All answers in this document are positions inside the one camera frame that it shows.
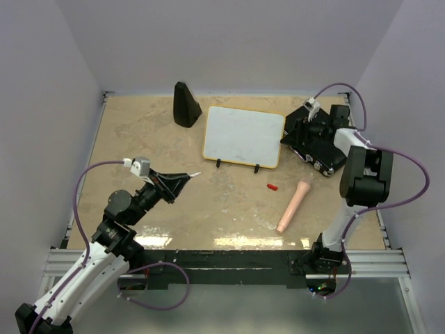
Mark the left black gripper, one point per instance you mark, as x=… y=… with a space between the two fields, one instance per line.
x=168 y=185

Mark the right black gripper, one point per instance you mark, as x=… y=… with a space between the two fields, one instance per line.
x=300 y=130

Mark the whiteboard marker pen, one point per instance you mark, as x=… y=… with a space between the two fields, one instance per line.
x=194 y=174

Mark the red marker cap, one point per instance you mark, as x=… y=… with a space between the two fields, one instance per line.
x=272 y=187

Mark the yellow framed whiteboard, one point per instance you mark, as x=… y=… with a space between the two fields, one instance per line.
x=244 y=137

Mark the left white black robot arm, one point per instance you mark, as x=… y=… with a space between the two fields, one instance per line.
x=107 y=256

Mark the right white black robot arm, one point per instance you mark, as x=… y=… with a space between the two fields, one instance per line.
x=364 y=184

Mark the black flat electronic box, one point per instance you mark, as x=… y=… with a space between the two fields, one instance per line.
x=322 y=154

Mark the black wedge stand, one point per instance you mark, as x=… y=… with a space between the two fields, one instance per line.
x=186 y=109

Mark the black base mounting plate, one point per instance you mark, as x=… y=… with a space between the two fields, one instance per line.
x=289 y=268

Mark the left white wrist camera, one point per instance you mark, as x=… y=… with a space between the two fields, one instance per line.
x=140 y=167

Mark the pink plastic handle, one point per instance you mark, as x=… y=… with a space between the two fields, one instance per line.
x=302 y=189

